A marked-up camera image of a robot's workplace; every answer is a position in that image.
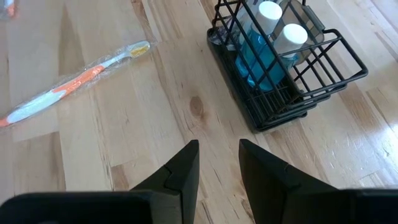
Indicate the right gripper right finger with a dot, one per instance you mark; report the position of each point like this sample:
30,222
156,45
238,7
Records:
267,186

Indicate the translucent grey caddy cup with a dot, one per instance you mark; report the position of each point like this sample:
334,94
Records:
311,28

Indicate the blue mouthwash bottle white cap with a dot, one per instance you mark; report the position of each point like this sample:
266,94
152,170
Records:
290,35
267,14

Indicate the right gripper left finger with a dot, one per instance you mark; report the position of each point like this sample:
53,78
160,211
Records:
186,180

